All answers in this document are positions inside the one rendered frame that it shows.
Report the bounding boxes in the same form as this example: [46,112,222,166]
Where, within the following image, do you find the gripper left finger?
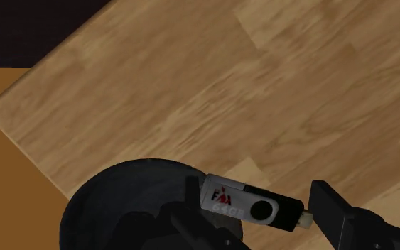
[115,175,252,250]

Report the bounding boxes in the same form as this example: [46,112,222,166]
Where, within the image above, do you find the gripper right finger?
[307,180,400,250]

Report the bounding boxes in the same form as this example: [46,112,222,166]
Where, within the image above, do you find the black and silver USB stick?
[200,173,315,233]

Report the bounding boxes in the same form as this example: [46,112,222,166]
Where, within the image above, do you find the dark round bowl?
[58,158,244,250]

